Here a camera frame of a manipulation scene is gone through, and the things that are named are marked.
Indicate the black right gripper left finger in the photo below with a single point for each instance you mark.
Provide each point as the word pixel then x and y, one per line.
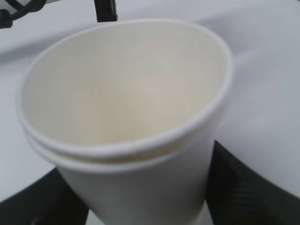
pixel 48 201

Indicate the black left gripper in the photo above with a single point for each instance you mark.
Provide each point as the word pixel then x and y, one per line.
pixel 105 11

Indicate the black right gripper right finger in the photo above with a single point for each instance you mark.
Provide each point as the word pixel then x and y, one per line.
pixel 236 195

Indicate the white paper cup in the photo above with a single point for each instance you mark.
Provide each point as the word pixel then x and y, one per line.
pixel 127 112

